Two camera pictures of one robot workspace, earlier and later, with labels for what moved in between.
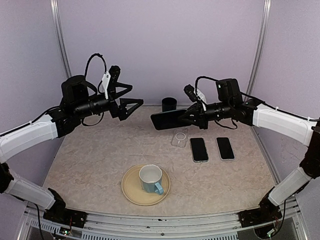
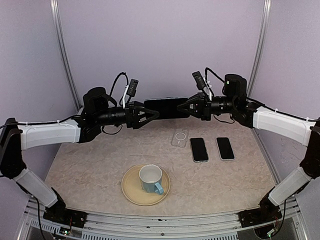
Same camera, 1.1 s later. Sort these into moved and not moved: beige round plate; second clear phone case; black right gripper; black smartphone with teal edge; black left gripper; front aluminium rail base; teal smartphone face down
Moved: black left gripper; black right gripper; teal smartphone face down
Not moved: black smartphone with teal edge; beige round plate; second clear phone case; front aluminium rail base
